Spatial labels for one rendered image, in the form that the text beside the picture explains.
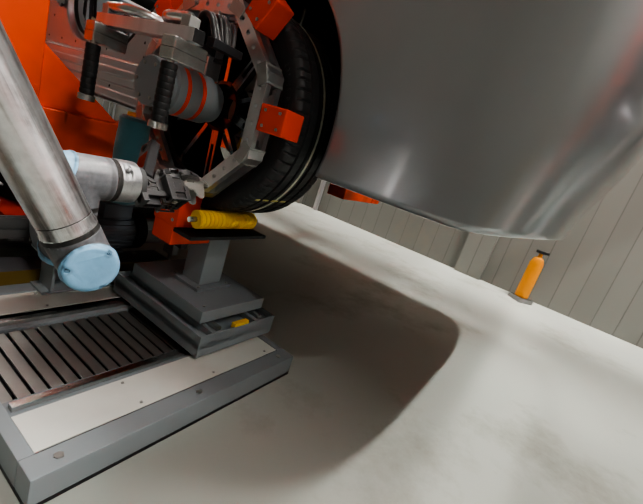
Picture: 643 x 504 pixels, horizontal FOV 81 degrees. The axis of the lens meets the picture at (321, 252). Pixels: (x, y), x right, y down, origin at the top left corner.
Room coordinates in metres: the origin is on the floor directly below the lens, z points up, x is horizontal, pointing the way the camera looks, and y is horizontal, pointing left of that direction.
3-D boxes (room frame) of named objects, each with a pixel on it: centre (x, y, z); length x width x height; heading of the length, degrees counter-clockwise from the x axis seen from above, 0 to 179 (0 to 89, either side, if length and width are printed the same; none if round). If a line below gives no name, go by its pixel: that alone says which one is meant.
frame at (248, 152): (1.17, 0.48, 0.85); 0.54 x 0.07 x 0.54; 61
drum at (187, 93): (1.11, 0.52, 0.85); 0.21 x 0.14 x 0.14; 151
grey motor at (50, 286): (1.29, 0.77, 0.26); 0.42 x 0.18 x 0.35; 151
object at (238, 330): (1.32, 0.40, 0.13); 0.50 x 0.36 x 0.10; 61
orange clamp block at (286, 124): (1.02, 0.21, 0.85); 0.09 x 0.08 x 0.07; 61
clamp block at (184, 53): (0.91, 0.44, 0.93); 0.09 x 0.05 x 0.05; 151
